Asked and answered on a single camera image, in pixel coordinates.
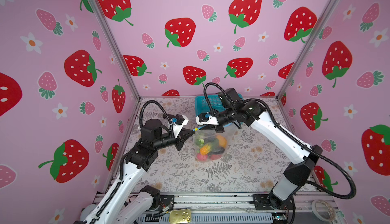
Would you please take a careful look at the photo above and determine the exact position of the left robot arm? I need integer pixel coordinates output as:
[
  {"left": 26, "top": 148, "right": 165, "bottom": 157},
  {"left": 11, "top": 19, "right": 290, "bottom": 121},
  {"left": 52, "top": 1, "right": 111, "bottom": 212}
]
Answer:
[{"left": 75, "top": 128, "right": 195, "bottom": 224}]

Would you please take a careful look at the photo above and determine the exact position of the clear tape roll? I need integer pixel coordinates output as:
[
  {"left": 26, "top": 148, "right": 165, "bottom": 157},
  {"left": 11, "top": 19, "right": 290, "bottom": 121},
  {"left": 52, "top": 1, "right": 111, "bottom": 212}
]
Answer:
[{"left": 311, "top": 200, "right": 336, "bottom": 223}]

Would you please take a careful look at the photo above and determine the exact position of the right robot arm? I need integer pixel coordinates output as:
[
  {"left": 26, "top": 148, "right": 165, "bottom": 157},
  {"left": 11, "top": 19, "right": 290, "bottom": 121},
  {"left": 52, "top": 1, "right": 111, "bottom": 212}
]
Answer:
[{"left": 217, "top": 96, "right": 356, "bottom": 209}]

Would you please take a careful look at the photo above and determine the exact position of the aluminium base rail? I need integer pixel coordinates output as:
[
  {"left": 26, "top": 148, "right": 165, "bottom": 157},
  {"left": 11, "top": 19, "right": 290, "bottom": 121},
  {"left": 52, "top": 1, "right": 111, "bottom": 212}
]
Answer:
[{"left": 92, "top": 190, "right": 346, "bottom": 224}]

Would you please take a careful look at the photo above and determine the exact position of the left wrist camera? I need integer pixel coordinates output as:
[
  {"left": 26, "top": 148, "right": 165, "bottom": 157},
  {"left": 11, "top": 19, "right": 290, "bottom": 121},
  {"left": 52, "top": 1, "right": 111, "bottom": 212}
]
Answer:
[{"left": 171, "top": 114, "right": 189, "bottom": 138}]

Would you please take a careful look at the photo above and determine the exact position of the long dark eggplant toy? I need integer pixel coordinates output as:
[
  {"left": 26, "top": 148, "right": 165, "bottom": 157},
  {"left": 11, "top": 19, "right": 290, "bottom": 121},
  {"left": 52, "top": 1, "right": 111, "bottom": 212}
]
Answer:
[{"left": 209, "top": 141, "right": 225, "bottom": 155}]

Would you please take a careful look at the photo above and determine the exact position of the magenta toy fruit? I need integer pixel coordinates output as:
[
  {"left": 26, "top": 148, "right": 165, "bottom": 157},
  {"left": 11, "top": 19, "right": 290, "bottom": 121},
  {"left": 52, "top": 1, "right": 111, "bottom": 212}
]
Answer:
[{"left": 197, "top": 153, "right": 208, "bottom": 162}]

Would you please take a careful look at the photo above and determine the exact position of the clear zip top bag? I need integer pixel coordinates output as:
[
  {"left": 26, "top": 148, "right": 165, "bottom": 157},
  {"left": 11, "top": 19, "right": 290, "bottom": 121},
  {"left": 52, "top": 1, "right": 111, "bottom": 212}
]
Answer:
[{"left": 193, "top": 124, "right": 238, "bottom": 162}]

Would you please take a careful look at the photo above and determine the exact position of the green leafy vegetable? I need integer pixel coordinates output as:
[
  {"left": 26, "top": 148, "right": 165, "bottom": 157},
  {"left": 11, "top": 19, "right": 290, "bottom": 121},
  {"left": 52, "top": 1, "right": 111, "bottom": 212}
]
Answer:
[{"left": 196, "top": 139, "right": 205, "bottom": 147}]

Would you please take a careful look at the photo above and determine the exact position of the teal plastic basket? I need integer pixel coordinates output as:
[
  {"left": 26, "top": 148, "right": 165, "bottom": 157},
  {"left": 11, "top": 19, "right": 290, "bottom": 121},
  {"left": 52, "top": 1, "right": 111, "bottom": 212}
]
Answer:
[{"left": 196, "top": 95, "right": 246, "bottom": 122}]

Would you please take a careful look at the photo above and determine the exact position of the red toy pepper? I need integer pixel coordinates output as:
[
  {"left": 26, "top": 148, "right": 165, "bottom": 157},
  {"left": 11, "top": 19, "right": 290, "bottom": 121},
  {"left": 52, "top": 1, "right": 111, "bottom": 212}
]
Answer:
[{"left": 209, "top": 154, "right": 223, "bottom": 161}]

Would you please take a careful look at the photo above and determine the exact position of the gold tin can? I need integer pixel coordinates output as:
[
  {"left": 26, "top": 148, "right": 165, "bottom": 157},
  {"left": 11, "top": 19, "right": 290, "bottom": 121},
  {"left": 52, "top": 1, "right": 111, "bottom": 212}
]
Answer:
[{"left": 169, "top": 209, "right": 192, "bottom": 224}]

